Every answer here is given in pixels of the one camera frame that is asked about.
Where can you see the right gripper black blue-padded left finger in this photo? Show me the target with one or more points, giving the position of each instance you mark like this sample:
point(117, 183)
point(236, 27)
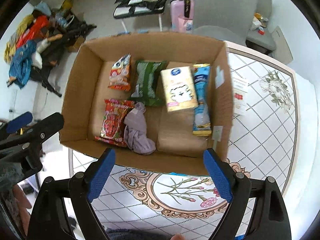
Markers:
point(49, 218)

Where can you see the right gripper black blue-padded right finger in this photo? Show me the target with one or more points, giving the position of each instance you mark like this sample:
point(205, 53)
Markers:
point(269, 219)

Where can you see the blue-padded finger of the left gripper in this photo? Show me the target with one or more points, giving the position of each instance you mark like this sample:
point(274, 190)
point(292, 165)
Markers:
point(14, 125)

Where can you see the red snack bag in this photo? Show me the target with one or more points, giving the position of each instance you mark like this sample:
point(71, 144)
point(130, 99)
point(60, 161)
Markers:
point(112, 130)

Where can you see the orange cartoon snack bag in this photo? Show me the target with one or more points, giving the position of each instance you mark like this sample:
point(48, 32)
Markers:
point(120, 74)

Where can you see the lilac cloth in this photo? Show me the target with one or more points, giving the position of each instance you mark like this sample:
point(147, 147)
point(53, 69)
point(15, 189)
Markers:
point(135, 131)

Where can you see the blue Nestle milk powder sachet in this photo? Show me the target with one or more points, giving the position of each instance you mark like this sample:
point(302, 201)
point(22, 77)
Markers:
point(201, 125)

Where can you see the pile of clothes and bags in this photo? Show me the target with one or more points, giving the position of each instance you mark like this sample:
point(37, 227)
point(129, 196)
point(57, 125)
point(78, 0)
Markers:
point(39, 42)

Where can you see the patterned floral tablecloth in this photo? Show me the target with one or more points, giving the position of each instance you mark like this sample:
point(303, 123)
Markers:
point(261, 144)

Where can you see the green snack packet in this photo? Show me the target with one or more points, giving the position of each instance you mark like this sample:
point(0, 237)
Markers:
point(148, 73)

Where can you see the white cigarette carton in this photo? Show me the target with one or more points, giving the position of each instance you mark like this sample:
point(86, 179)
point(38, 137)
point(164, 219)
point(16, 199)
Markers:
point(240, 87)

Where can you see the brown cardboard box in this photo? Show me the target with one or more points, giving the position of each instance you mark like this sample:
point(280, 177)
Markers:
point(177, 149)

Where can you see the beige tissue pack with bear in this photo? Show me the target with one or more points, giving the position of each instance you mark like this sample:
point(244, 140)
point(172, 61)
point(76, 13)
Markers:
point(179, 89)

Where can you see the beige flat board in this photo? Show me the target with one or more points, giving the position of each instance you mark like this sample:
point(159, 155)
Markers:
point(282, 53)

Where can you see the pink paper bag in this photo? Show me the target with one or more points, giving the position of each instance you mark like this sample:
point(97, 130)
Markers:
point(185, 25)

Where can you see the pink suitcase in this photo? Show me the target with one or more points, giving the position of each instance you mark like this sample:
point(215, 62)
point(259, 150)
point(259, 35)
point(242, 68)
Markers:
point(180, 8)

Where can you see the items on far chair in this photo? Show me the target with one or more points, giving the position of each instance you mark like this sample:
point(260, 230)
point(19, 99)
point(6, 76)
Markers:
point(259, 23)

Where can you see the grey chair near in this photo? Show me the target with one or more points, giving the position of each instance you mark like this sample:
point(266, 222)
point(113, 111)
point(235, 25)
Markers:
point(225, 20)

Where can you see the grey chair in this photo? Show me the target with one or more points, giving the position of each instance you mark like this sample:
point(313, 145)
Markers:
point(225, 20)
point(259, 38)

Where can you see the grey chair far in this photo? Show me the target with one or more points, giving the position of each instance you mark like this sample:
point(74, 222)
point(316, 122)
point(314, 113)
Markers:
point(259, 38)

